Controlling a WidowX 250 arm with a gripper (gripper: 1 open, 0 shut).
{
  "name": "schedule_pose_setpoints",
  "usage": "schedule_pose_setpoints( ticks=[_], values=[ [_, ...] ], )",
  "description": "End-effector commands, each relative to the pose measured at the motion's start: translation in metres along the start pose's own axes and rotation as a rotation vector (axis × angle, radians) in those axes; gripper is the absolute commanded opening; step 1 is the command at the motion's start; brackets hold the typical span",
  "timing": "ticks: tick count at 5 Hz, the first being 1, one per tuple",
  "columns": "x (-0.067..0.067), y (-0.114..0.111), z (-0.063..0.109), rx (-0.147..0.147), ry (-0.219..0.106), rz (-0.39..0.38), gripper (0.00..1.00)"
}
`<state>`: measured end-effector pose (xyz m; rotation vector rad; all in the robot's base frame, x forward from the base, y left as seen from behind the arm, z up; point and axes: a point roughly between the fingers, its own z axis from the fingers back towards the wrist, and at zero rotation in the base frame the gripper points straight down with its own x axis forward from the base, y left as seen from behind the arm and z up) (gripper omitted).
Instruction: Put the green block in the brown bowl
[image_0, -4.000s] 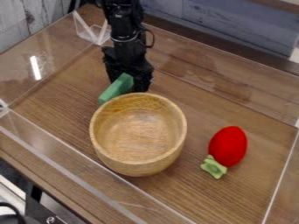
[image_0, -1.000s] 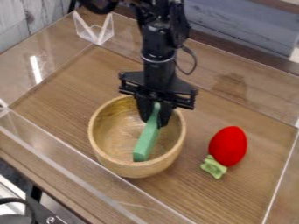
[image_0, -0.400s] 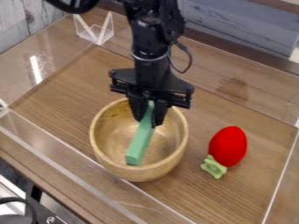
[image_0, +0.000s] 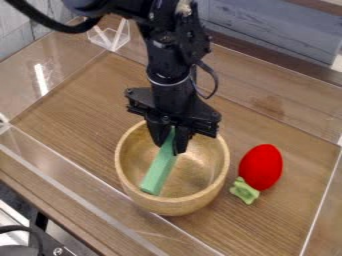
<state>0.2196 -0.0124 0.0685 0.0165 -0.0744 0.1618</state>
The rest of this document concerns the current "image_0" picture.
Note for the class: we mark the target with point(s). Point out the red plush strawberry toy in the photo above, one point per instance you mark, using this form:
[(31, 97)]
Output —
[(259, 172)]

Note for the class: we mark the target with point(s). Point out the green rectangular block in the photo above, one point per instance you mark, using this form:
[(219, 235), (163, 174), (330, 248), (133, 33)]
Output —
[(161, 167)]

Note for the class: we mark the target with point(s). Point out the brown wooden bowl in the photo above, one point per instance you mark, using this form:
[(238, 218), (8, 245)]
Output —
[(197, 177)]

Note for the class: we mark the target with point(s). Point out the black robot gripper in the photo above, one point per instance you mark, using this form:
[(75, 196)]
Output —
[(174, 106)]

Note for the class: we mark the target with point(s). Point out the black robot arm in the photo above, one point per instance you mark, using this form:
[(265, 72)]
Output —
[(177, 42)]

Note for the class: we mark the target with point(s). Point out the black metal table bracket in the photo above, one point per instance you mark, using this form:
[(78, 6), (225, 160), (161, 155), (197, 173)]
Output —
[(59, 243)]

